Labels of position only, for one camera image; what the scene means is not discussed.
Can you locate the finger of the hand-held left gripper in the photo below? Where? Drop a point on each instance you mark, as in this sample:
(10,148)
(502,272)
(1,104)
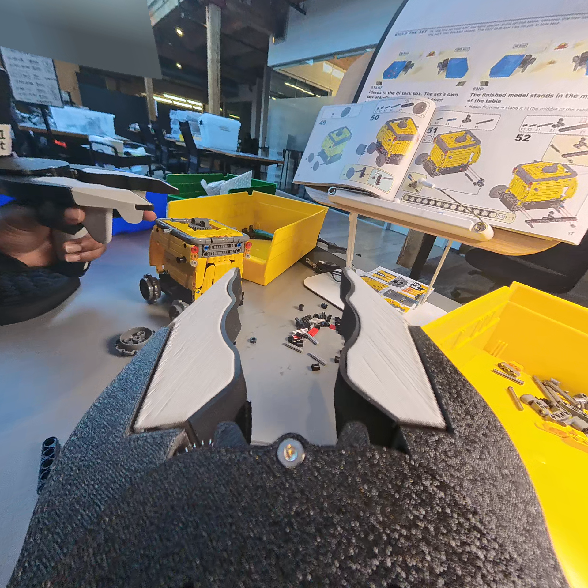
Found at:
(129,179)
(110,204)

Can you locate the grey desk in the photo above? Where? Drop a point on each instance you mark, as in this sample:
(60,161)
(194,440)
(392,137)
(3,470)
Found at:
(73,395)

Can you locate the white book stand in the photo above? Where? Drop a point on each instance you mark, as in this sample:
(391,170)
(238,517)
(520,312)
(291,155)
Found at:
(404,216)

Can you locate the black brick beam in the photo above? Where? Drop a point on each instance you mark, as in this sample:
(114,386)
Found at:
(49,462)

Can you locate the white plastic bag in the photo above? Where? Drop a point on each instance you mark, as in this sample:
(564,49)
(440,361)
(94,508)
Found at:
(227,184)

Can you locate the yellow printed sticker sheet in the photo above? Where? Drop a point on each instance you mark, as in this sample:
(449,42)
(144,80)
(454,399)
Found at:
(395,285)

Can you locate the building instruction booklet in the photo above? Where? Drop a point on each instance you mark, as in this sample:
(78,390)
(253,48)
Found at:
(478,119)

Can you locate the dark wooden post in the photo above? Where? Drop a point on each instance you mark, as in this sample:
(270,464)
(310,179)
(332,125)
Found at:
(423,257)

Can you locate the pile of assorted brick beams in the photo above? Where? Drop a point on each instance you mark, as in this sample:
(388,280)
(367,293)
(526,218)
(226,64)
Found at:
(556,395)

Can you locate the green storage bin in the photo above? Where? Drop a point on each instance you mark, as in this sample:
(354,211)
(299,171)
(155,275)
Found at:
(184,186)

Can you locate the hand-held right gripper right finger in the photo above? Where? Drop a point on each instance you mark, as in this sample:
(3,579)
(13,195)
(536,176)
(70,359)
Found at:
(390,367)

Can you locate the yellow toy brick vehicle model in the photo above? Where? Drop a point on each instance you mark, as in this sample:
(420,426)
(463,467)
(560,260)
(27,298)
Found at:
(197,257)

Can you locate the person's left hand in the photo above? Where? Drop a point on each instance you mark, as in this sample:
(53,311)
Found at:
(46,239)

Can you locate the yellow storage bin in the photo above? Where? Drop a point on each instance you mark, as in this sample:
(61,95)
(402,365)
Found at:
(496,441)
(285,230)

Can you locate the white plastic box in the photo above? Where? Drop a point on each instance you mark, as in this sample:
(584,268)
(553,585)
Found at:
(207,130)
(83,121)

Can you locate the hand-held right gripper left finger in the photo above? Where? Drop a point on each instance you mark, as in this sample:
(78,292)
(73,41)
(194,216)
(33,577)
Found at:
(193,367)

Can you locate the white printed sign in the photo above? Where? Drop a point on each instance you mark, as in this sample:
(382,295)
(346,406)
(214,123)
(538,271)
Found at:
(29,75)

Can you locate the pile of black brick parts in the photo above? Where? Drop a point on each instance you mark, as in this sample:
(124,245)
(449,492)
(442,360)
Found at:
(317,323)

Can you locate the grey toothed brick wheel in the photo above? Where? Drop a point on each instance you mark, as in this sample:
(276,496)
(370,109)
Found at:
(135,341)

